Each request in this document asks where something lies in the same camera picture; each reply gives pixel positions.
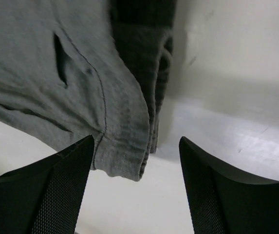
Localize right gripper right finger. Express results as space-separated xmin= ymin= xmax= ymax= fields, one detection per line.
xmin=179 ymin=137 xmax=279 ymax=234

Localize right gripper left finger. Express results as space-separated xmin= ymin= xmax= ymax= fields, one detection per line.
xmin=0 ymin=136 xmax=94 ymax=234

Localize grey shorts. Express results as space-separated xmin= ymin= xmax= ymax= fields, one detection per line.
xmin=0 ymin=0 xmax=177 ymax=181

